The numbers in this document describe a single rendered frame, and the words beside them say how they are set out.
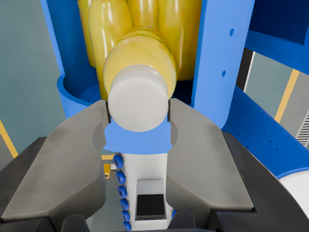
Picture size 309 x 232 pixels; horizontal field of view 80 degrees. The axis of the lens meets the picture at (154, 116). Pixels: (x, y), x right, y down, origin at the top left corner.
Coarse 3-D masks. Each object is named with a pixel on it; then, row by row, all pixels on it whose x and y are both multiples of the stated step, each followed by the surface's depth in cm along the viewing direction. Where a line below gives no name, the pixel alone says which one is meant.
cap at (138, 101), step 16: (128, 80) 11; (144, 80) 11; (112, 96) 11; (128, 96) 11; (144, 96) 11; (160, 96) 11; (112, 112) 12; (128, 112) 12; (144, 112) 12; (160, 112) 12; (128, 128) 12; (144, 128) 12
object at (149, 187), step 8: (144, 184) 68; (152, 184) 68; (160, 184) 68; (136, 192) 65; (144, 192) 65; (152, 192) 65; (160, 192) 65; (136, 200) 63; (144, 200) 61; (152, 200) 61; (160, 200) 61; (136, 208) 60; (144, 208) 58; (152, 208) 58; (160, 208) 58; (136, 216) 58; (144, 216) 57; (152, 216) 57; (160, 216) 57; (136, 224) 58; (144, 224) 58; (152, 224) 58
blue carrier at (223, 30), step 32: (64, 0) 30; (224, 0) 16; (64, 32) 30; (224, 32) 18; (64, 64) 30; (224, 64) 20; (64, 96) 23; (96, 96) 36; (192, 96) 21; (224, 96) 23; (160, 128) 21
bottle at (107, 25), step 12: (96, 0) 25; (108, 0) 24; (120, 0) 25; (96, 12) 25; (108, 12) 25; (120, 12) 25; (96, 24) 25; (108, 24) 25; (120, 24) 26; (132, 24) 27; (96, 36) 26; (108, 36) 26; (120, 36) 26; (96, 48) 27; (108, 48) 27; (96, 60) 29; (96, 72) 30; (108, 96) 31
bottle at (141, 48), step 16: (128, 32) 21; (144, 32) 18; (112, 48) 16; (128, 48) 14; (144, 48) 14; (160, 48) 15; (112, 64) 14; (128, 64) 13; (144, 64) 13; (160, 64) 14; (112, 80) 14; (160, 80) 13; (176, 80) 16
